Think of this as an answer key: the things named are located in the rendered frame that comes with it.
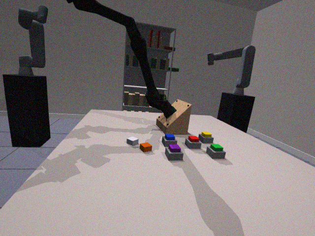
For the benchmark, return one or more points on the yellow button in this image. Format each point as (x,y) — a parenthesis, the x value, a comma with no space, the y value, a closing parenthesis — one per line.
(206,138)

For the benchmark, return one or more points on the green button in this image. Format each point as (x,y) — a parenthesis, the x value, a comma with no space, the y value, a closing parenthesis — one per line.
(215,151)

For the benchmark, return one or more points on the purple button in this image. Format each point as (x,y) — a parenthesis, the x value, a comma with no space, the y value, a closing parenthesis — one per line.
(174,153)

